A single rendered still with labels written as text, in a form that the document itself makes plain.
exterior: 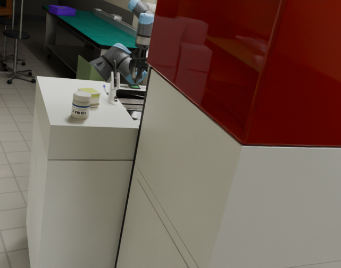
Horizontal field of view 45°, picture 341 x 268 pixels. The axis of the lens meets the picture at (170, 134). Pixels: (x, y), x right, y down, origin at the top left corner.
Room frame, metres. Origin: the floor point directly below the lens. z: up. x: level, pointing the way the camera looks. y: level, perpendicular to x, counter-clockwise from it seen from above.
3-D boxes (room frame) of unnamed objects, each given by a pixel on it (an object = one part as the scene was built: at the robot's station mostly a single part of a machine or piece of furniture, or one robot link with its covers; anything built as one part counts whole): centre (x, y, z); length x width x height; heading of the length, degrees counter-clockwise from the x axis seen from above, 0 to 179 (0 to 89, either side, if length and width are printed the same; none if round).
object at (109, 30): (5.34, 1.21, 0.44); 2.44 x 0.98 x 0.88; 35
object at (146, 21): (2.11, 0.23, 1.30); 0.09 x 0.08 x 0.11; 157
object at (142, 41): (2.11, 0.23, 1.22); 0.08 x 0.08 x 0.05
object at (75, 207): (1.88, 0.15, 0.41); 0.96 x 0.64 x 0.82; 116
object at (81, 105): (1.53, 0.37, 1.01); 0.07 x 0.07 x 0.10
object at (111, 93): (1.81, 0.30, 1.03); 0.06 x 0.04 x 0.13; 26
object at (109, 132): (1.74, 0.42, 0.89); 0.62 x 0.35 x 0.14; 26
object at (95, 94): (1.68, 0.38, 1.00); 0.07 x 0.07 x 0.07; 45
